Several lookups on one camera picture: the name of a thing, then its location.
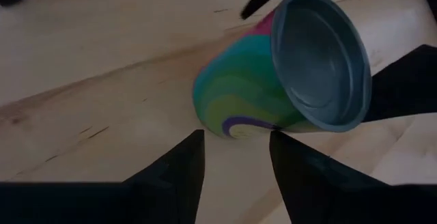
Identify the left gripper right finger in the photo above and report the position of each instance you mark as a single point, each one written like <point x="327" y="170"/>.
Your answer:
<point x="324" y="196"/>

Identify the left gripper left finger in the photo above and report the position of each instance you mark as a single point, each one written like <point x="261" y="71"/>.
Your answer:
<point x="164" y="200"/>

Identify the green chicken soup can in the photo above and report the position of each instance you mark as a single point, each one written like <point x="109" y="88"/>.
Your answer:
<point x="239" y="87"/>

